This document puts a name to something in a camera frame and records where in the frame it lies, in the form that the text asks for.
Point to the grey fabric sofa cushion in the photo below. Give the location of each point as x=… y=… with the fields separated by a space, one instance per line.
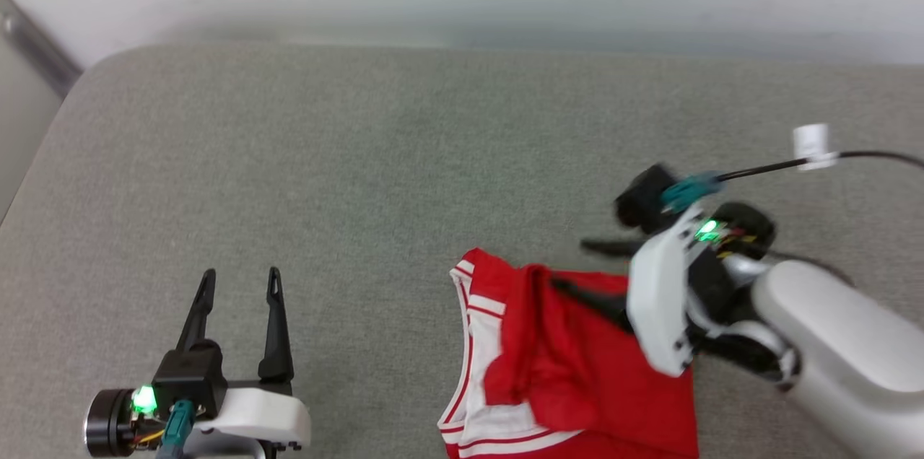
x=361 y=192

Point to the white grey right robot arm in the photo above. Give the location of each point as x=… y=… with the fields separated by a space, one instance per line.
x=852 y=343

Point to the white-mounted left wrist camera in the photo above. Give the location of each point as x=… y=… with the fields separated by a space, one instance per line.
x=253 y=412

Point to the red white sports jersey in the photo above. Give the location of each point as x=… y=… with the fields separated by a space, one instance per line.
x=577 y=387

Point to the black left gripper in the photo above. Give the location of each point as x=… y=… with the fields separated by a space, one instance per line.
x=115 y=423

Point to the white-mounted wrist camera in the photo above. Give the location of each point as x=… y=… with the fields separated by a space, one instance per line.
x=253 y=412
x=653 y=300

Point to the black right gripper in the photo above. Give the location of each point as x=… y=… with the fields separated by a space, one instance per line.
x=711 y=286

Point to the white-mounted right wrist camera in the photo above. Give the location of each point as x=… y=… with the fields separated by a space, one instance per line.
x=653 y=300

